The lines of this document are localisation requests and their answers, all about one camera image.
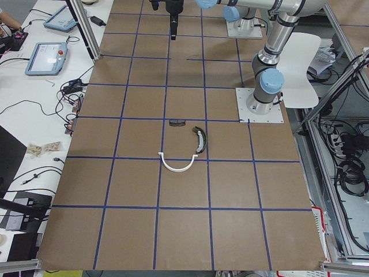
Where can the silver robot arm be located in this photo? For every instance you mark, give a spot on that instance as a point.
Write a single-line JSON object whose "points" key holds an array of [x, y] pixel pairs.
{"points": [[269, 80]]}

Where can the near blue teach pendant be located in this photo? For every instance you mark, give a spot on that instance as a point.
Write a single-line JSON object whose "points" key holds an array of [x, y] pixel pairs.
{"points": [[47, 59]]}

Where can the white curved plastic bracket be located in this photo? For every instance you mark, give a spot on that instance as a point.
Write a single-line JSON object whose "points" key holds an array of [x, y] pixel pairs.
{"points": [[177, 166]]}

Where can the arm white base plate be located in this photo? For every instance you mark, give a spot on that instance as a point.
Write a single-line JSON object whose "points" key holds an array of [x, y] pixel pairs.
{"points": [[252, 111], [244, 29]]}

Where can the black power adapter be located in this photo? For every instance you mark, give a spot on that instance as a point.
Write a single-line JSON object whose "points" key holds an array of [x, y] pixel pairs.
{"points": [[97, 21]]}

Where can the aluminium frame post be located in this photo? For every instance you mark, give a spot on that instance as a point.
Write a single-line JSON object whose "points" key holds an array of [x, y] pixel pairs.
{"points": [[79, 15]]}

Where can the far blue teach pendant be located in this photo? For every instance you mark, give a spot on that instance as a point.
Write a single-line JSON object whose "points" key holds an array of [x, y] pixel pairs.
{"points": [[61, 20]]}

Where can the olive brake shoe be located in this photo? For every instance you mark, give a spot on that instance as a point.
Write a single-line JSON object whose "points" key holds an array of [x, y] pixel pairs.
{"points": [[202, 139]]}

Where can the white plastic chair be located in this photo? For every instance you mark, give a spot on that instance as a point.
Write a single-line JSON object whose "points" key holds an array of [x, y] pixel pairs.
{"points": [[295, 59]]}

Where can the blue teach pendant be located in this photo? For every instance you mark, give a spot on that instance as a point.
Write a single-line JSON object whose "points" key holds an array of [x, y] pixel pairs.
{"points": [[61, 20], [47, 59]]}

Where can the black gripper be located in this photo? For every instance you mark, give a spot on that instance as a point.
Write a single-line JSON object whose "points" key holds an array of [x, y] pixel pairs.
{"points": [[173, 6]]}

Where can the dark grey brake pad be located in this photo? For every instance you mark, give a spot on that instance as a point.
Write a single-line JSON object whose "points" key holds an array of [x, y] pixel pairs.
{"points": [[177, 122]]}

